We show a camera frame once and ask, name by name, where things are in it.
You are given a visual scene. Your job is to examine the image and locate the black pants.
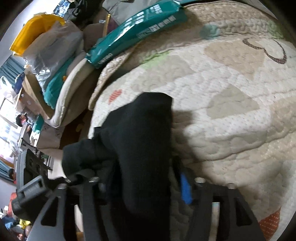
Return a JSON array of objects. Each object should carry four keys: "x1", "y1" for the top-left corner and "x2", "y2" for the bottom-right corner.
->
[{"x1": 62, "y1": 92, "x2": 173, "y2": 240}]

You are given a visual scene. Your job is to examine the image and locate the seated person black hair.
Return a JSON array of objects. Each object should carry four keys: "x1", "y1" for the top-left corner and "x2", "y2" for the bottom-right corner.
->
[{"x1": 16, "y1": 113, "x2": 28, "y2": 127}]

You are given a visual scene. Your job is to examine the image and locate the brown cardboard box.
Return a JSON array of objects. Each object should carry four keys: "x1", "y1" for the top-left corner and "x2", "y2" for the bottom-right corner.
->
[{"x1": 22, "y1": 74, "x2": 54, "y2": 120}]

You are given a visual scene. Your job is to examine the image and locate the teal folded cloth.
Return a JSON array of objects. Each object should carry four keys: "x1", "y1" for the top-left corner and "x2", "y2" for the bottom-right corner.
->
[{"x1": 43, "y1": 56, "x2": 74, "y2": 109}]

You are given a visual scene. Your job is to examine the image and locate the teal window curtain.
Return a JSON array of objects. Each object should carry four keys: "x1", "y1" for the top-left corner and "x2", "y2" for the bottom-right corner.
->
[{"x1": 1, "y1": 55, "x2": 24, "y2": 81}]

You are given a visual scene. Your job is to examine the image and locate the clear plastic bag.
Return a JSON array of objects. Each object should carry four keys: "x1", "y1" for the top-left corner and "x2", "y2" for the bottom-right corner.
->
[{"x1": 23, "y1": 21, "x2": 83, "y2": 92}]

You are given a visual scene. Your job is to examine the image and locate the patchwork quilted bed cover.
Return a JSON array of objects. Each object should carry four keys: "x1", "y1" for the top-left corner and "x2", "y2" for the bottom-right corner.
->
[{"x1": 88, "y1": 1, "x2": 295, "y2": 240}]

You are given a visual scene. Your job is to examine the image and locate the yellow bag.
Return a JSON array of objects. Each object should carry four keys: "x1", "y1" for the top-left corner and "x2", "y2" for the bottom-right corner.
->
[{"x1": 10, "y1": 13, "x2": 65, "y2": 56}]

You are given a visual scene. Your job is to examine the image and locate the teal long package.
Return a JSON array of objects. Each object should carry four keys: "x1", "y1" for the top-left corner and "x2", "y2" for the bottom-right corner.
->
[{"x1": 86, "y1": 1, "x2": 187, "y2": 68}]

